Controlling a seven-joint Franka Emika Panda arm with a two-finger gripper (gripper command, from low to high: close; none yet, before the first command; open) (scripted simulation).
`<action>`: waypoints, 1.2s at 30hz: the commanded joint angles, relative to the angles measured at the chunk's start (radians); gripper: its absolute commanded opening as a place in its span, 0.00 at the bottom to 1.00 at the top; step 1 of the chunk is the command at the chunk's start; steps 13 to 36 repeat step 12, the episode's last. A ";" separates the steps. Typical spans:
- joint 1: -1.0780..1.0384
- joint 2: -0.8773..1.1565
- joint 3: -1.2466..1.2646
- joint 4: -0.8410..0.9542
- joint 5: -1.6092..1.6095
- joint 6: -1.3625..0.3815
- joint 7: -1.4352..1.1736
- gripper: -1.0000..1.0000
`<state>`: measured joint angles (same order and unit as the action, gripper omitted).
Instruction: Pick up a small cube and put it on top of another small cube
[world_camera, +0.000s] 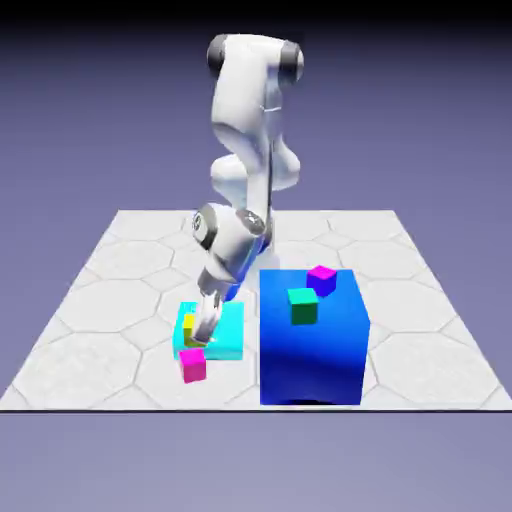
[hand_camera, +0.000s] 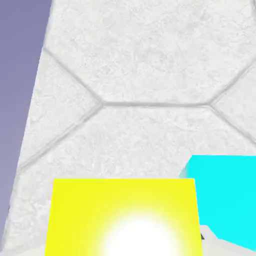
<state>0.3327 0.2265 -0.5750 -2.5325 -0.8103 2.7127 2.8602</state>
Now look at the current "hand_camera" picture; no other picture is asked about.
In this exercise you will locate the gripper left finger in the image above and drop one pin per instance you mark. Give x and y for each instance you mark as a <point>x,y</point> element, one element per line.
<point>24,253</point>

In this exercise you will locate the small yellow cube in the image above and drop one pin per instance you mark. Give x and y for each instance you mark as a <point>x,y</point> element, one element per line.
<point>84,212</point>

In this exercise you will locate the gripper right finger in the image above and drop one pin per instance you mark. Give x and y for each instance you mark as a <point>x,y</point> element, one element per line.
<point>220,248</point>

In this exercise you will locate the large cyan box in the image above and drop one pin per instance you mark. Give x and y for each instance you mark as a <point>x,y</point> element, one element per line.
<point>226,192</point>

